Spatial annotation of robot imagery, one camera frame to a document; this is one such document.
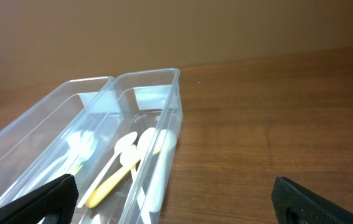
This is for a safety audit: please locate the white plastic fork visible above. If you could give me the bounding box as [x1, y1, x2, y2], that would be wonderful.
[26, 131, 82, 191]

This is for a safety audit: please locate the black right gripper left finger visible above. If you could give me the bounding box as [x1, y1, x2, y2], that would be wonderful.
[0, 174, 79, 224]

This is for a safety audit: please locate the white plastic spoon slanted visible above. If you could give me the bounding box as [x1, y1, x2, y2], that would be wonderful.
[77, 131, 138, 208]

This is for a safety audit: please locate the right clear plastic container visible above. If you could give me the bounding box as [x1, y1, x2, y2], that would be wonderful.
[0, 67, 184, 224]

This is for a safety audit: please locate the clear plastic container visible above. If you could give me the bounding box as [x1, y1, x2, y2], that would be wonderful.
[0, 67, 184, 224]
[0, 77, 113, 207]

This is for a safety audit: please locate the light blue plastic fork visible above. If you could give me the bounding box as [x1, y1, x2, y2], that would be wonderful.
[49, 130, 98, 180]

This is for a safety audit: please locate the left clear plastic container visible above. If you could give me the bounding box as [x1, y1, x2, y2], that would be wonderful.
[0, 77, 113, 207]

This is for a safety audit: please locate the white plastic spoon in container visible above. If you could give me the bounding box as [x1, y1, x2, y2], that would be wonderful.
[120, 144, 145, 210]

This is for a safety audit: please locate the yellow plastic spoon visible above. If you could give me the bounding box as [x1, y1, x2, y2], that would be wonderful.
[85, 146, 163, 209]

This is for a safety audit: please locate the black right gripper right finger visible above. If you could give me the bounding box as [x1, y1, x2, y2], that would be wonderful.
[271, 177, 353, 224]

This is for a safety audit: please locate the white plastic spoon wide handle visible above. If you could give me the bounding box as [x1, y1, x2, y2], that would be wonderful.
[146, 129, 177, 213]

